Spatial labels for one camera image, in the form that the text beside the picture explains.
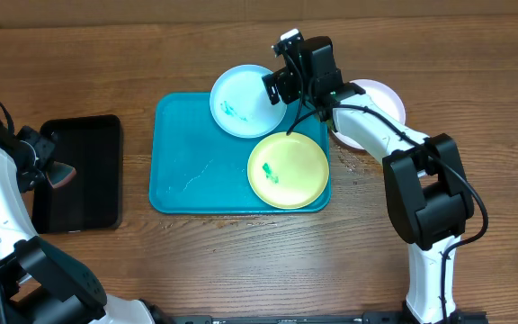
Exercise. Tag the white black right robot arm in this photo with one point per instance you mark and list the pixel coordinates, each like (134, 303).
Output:
(431, 205)

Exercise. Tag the black rectangular tray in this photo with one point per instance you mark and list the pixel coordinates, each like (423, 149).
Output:
(92, 200)

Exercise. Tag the yellow green plate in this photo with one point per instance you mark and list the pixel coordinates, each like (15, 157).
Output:
(288, 171)

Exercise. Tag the white pink plate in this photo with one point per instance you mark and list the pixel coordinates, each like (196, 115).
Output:
(385, 101)

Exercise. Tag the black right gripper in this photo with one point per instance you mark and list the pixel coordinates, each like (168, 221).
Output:
(286, 85)

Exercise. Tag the light blue plate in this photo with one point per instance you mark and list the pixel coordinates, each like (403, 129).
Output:
(240, 104)

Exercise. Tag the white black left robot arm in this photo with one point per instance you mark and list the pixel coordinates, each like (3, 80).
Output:
(39, 283)

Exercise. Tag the teal plastic tray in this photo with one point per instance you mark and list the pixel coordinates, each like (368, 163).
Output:
(196, 167)

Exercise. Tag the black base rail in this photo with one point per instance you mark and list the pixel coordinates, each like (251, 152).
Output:
(368, 317)

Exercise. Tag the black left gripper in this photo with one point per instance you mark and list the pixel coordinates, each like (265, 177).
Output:
(44, 145)

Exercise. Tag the pink and black sponge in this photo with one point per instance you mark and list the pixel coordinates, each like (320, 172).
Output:
(59, 174)

